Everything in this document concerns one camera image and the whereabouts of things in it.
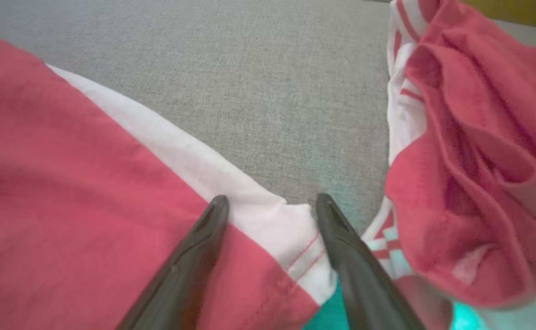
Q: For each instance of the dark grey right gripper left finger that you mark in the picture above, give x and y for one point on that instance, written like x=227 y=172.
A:
x=180 y=279

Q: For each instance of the red shorts with white trim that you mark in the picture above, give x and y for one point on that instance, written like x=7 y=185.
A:
x=89 y=206

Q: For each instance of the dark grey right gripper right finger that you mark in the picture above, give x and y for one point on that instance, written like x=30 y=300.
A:
x=368 y=288

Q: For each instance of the red white numbered jersey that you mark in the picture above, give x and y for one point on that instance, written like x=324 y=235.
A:
x=478 y=183

